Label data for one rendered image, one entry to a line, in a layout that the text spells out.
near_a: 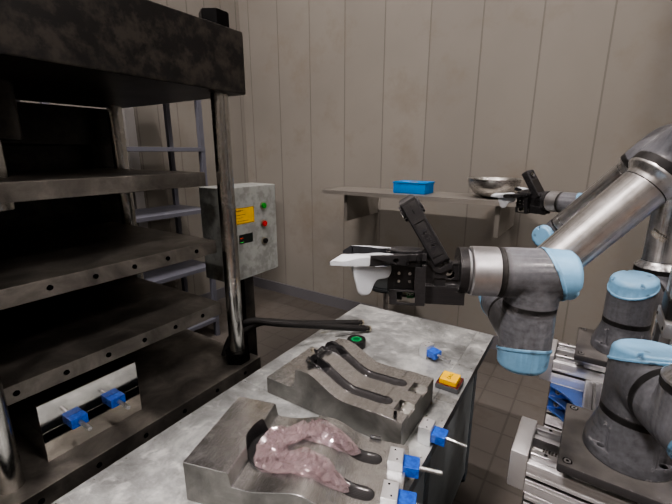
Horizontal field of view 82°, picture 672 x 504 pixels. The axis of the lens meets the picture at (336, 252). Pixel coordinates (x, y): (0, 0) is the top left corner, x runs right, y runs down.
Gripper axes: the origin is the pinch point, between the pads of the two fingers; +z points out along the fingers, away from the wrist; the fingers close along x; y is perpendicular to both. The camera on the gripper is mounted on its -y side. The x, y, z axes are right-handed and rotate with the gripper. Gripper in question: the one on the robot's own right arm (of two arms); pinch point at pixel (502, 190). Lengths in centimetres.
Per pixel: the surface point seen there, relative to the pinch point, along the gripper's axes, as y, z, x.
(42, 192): -26, 20, -153
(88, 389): 30, 17, -158
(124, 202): -12, 97, -135
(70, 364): 21, 17, -160
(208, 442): 37, -18, -133
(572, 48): -63, 60, 146
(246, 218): 0, 56, -92
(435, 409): 57, -26, -65
